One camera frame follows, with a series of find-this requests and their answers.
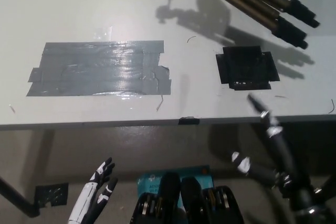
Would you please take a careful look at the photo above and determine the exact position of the grey duct tape patch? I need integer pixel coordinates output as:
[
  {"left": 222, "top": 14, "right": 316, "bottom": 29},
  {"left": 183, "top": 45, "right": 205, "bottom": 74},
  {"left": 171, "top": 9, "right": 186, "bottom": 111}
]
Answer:
[{"left": 26, "top": 40, "right": 172, "bottom": 98}]

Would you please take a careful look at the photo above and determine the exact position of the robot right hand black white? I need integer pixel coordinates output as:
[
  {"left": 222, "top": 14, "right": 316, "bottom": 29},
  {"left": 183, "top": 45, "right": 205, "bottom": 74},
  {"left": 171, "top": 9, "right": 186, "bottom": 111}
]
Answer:
[{"left": 231, "top": 93, "right": 297, "bottom": 191}]

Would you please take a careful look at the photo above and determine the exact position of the teal router box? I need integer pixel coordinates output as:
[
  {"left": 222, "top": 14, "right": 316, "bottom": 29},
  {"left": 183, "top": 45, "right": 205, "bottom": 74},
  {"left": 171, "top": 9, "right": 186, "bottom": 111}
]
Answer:
[{"left": 136, "top": 165, "right": 216, "bottom": 209}]

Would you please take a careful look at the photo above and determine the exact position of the small black tape strip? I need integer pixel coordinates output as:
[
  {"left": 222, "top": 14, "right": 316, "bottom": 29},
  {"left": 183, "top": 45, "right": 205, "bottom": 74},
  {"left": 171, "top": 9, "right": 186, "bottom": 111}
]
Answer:
[{"left": 178, "top": 115, "right": 200, "bottom": 126}]

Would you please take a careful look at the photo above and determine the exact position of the black and bronze camera tripod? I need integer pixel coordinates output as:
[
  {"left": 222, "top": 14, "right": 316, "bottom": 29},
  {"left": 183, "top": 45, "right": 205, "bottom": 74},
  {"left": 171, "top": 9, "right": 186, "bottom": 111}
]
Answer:
[{"left": 183, "top": 0, "right": 321, "bottom": 50}]

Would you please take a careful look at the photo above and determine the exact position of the black tape square patch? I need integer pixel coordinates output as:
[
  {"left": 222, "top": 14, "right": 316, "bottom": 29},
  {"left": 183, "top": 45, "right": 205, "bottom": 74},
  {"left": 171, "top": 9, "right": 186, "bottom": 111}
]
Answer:
[{"left": 215, "top": 45, "right": 280, "bottom": 91}]

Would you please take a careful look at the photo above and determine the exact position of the clear tape piece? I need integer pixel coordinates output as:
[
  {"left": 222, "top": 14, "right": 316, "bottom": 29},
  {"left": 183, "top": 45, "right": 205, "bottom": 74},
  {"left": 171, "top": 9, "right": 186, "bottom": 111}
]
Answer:
[{"left": 93, "top": 26, "right": 113, "bottom": 41}]

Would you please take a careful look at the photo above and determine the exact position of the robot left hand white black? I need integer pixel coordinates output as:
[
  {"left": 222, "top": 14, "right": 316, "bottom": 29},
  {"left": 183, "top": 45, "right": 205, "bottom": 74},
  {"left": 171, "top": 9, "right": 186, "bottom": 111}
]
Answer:
[{"left": 67, "top": 156, "right": 119, "bottom": 224}]

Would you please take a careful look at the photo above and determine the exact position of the black tape piece on floor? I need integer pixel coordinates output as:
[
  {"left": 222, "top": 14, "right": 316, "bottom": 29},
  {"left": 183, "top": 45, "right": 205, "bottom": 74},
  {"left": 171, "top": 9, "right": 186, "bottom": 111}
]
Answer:
[{"left": 34, "top": 182, "right": 69, "bottom": 207}]

